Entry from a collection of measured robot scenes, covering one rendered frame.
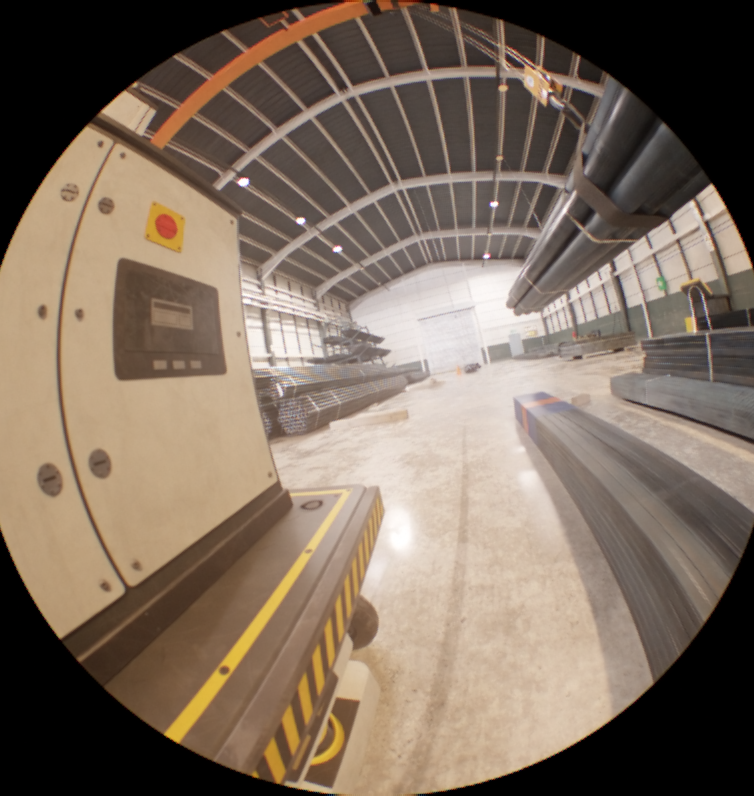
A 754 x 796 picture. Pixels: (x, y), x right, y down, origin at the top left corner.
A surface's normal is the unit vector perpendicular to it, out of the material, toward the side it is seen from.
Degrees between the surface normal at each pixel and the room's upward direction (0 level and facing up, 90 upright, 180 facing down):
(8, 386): 90
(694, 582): 0
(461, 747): 0
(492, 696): 0
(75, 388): 90
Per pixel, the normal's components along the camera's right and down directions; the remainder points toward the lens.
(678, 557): -0.22, -0.97
